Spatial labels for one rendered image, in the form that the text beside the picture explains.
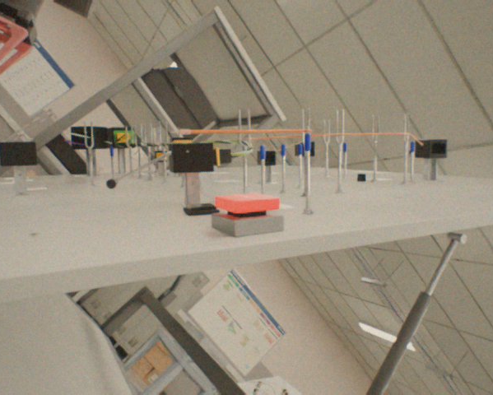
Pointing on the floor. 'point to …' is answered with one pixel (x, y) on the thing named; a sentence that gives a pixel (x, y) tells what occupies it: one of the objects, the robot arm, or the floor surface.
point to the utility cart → (169, 367)
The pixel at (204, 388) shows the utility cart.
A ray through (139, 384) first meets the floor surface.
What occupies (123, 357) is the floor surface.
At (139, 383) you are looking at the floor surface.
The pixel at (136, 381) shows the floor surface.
